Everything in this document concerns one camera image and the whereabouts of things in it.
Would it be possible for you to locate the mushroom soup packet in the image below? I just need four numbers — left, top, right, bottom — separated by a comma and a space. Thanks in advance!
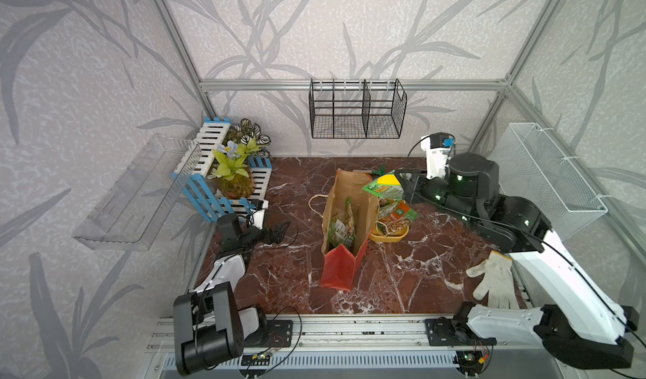
327, 197, 357, 251

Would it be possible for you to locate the red paper bag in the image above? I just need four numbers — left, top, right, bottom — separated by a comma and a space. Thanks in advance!
320, 170, 380, 291

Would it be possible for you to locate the yellow green soup packet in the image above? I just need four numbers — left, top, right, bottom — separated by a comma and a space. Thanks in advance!
363, 172, 404, 201

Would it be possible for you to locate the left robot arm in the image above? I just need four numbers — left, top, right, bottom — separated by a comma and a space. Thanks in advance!
173, 213, 290, 377

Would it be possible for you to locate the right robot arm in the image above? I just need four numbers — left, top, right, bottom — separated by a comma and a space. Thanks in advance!
394, 153, 639, 375

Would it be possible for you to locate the red green cereal packet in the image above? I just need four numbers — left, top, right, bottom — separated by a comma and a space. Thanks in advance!
377, 200, 419, 224

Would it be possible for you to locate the green toy rake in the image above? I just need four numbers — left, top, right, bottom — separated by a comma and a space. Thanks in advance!
353, 165, 387, 180

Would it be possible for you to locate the yellow plastic tray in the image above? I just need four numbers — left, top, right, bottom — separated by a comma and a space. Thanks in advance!
369, 219, 411, 243

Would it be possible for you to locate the potted artificial plant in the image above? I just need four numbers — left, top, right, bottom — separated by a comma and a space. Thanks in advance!
207, 118, 271, 200

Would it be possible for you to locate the blue white wooden crate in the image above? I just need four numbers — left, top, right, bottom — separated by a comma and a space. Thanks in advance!
183, 118, 273, 222

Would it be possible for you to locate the white work glove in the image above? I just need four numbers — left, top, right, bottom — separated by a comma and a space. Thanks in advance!
466, 250, 520, 310

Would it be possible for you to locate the clear acrylic shelf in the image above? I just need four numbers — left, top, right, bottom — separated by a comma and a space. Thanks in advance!
72, 134, 201, 251

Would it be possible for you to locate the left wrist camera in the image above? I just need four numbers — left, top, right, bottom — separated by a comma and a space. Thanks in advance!
248, 200, 269, 229

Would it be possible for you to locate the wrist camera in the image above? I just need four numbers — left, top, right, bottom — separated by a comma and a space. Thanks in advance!
248, 200, 269, 229
421, 133, 455, 180

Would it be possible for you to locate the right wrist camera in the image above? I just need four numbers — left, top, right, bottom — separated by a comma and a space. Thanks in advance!
421, 133, 455, 180

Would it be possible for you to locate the white wire basket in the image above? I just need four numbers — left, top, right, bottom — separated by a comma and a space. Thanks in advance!
489, 123, 607, 239

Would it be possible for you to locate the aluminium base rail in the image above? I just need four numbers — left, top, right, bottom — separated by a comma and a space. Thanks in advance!
145, 312, 549, 356

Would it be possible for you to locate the black wire basket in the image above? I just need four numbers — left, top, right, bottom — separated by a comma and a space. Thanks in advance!
309, 79, 408, 140

